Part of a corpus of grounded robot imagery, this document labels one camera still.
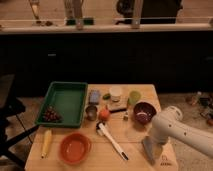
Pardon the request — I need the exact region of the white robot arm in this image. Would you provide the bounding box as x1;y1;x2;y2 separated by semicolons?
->
149;106;213;158

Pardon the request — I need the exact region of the dark red bowl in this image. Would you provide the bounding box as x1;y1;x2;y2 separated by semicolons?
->
133;102;157;125

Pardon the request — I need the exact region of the red orange bowl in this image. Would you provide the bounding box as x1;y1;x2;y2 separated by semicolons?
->
59;132;92;165

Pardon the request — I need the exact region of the small seasoning bottle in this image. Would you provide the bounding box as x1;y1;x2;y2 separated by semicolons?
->
123;111;129;121

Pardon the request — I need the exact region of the light green cup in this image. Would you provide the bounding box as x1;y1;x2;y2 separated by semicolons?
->
127;91;141;108

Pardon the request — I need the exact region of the white cup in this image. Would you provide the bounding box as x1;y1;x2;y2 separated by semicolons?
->
109;86;122;102

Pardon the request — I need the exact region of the small green lime toy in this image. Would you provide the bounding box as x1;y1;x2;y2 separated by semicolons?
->
102;93;111;100

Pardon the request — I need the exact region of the small metal cup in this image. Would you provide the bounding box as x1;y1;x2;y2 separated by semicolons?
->
85;105;97;121

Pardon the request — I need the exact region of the blue sponge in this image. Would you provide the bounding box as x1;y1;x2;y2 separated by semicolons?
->
89;90;100;105

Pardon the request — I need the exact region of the green plastic tray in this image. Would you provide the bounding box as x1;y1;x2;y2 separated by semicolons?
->
35;82;88;128

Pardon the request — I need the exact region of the bunch of dark grapes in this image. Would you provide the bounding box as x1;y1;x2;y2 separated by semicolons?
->
42;106;62;123

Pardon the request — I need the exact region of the black chair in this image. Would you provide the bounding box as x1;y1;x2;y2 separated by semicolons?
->
0;74;38;168

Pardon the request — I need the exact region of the black handled brush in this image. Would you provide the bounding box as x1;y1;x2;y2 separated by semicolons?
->
107;103;127;113

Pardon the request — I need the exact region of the white handled kitchen tool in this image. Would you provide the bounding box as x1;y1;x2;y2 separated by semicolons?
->
96;122;129;161

